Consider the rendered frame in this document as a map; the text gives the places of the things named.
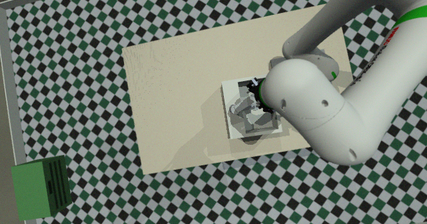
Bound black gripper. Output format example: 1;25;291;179
246;77;275;114

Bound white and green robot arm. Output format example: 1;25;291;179
255;0;427;165

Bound grey mixer tap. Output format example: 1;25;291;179
229;94;258;115

